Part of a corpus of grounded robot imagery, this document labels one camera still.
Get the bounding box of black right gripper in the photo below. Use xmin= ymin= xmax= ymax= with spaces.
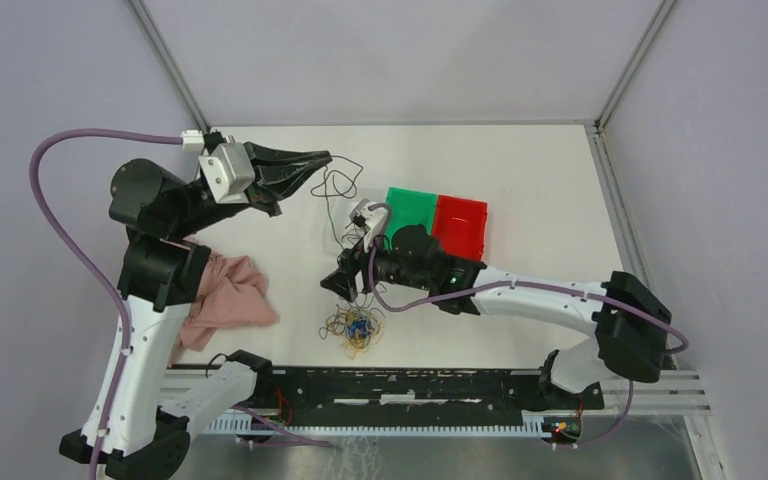
xmin=321 ymin=224 xmax=432 ymax=301

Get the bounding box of brown cable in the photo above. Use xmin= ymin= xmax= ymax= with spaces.
xmin=342 ymin=218 xmax=369 ymax=248

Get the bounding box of cable bundle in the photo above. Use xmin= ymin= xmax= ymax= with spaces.
xmin=318 ymin=303 xmax=387 ymax=361

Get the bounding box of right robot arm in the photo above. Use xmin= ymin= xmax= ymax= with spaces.
xmin=320 ymin=225 xmax=671 ymax=408

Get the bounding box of clear plastic bin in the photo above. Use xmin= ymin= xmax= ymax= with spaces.
xmin=325 ymin=198 xmax=385 ymax=256

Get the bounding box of green plastic bin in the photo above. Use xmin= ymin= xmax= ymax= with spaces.
xmin=385 ymin=187 xmax=438 ymax=249

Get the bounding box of pink cloth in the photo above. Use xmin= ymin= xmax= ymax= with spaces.
xmin=171 ymin=252 xmax=279 ymax=362

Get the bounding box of red plastic bin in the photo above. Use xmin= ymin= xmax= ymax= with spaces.
xmin=432 ymin=195 xmax=488 ymax=261

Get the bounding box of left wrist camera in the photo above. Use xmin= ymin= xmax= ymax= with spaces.
xmin=198 ymin=142 xmax=255 ymax=204

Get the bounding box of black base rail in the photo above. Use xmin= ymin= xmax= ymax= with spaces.
xmin=242 ymin=366 xmax=605 ymax=427

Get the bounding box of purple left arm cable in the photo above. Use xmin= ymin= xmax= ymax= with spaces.
xmin=29 ymin=128 xmax=190 ymax=480

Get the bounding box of white slotted cable duct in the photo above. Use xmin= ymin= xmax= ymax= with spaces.
xmin=201 ymin=411 xmax=548 ymax=440

